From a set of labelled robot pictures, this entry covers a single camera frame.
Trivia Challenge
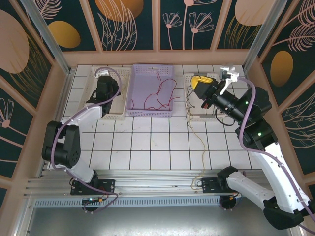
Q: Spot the small white plastic basket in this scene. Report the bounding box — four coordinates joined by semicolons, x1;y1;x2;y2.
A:
183;71;223;123

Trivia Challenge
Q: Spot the aluminium corner post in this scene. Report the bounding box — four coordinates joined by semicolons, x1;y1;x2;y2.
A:
21;0;74;76

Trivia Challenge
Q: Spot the grey metal sheet panel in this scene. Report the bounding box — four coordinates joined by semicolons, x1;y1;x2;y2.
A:
14;206;305;236

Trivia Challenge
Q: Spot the purple plastic basket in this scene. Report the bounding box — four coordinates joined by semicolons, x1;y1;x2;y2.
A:
125;63;176;118

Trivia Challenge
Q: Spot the clear plastic tube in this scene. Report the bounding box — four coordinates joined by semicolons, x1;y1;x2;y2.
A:
242;0;286;72

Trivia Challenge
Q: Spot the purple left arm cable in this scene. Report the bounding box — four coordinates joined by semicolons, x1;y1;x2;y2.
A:
50;66;123;213

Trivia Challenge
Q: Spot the large white plastic basket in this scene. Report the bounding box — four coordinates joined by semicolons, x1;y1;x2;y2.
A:
85;66;132;121

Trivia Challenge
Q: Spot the long aluminium mounting rail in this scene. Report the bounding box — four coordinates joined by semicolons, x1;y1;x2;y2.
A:
24;171;293;197

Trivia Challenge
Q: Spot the slotted grey cable tray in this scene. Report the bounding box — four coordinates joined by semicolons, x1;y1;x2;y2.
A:
34;198;222;209

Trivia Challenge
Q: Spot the thin red cable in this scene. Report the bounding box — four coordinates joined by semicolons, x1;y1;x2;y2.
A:
130;87;163;111
144;73;180;111

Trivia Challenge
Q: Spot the red and yellow base wiring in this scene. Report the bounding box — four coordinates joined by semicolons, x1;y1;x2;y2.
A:
228;191;248;200
82;188;110;205

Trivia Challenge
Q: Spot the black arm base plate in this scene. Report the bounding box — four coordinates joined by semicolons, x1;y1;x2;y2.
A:
201;177;223;195
70;178;116;197

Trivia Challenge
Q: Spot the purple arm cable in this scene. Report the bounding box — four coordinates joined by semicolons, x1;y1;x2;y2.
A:
236;76;315;236
50;66;123;213

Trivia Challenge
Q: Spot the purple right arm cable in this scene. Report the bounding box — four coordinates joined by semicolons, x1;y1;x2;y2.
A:
236;76;315;236

